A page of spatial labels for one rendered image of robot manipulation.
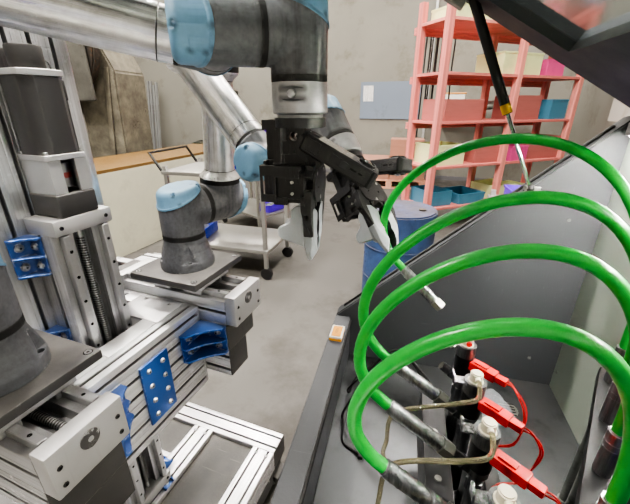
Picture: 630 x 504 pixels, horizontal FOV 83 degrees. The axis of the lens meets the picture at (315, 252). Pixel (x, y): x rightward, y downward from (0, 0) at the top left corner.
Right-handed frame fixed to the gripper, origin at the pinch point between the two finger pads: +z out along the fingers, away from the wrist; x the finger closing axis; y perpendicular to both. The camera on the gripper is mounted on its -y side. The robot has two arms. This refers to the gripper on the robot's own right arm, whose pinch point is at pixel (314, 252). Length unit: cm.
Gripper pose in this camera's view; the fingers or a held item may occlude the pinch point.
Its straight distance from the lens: 56.1
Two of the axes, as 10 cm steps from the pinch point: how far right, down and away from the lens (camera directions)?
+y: -9.7, -0.9, 2.2
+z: 0.0, 9.2, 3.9
